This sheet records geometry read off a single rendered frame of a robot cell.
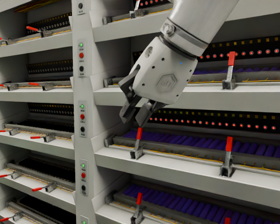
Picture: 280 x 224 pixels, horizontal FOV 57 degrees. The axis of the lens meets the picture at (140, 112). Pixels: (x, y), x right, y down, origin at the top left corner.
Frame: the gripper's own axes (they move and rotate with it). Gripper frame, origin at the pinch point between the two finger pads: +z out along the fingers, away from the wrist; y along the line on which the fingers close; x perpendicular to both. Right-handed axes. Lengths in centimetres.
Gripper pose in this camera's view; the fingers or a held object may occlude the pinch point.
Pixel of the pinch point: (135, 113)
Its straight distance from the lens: 51.6
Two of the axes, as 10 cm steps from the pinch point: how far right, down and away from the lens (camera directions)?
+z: -4.9, 7.7, 4.2
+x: -3.7, -6.1, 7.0
